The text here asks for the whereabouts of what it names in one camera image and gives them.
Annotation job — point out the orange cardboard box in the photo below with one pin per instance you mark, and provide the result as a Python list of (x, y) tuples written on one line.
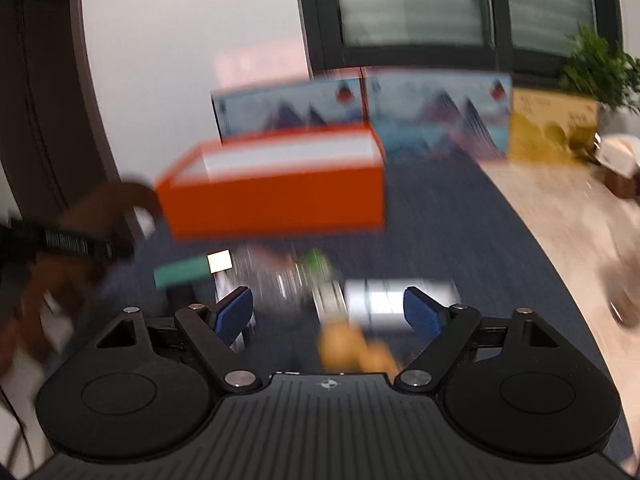
[(280, 200)]

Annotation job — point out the blue-grey felt mat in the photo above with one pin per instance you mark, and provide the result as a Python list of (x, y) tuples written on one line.
[(450, 220)]

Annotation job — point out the clear plastic bag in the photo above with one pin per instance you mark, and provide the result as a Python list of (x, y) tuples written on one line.
[(260, 272)]

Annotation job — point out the large landscape print box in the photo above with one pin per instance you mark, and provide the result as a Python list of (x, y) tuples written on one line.
[(440, 115)]

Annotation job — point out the dark window frame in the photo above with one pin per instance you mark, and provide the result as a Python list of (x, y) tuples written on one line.
[(415, 15)]

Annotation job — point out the green round toy figure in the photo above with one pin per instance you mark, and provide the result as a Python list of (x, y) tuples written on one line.
[(316, 261)]

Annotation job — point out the teal flat object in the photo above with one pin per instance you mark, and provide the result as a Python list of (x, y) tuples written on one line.
[(181, 271)]

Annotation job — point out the yellow-orange toy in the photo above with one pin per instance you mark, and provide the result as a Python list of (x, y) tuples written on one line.
[(352, 350)]

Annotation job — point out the brown wooden chair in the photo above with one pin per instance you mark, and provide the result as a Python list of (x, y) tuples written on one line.
[(85, 220)]

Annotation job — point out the white plug charger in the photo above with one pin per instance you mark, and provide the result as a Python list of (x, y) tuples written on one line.
[(400, 305)]

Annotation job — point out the green potted plant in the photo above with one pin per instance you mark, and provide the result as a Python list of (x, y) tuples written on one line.
[(600, 67)]

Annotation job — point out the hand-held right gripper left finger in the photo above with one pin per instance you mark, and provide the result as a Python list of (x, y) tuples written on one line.
[(235, 312)]

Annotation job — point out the white object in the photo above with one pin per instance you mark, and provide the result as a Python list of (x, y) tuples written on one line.
[(620, 152)]

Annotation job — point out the gold printed box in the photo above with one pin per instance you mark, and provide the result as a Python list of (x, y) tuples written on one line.
[(550, 127)]

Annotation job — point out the small landscape print box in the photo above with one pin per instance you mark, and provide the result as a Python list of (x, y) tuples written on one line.
[(290, 110)]

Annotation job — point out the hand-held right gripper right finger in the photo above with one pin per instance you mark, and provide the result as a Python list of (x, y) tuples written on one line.
[(422, 315)]

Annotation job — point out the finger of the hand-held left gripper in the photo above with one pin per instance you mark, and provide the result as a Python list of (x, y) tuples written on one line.
[(70, 242)]

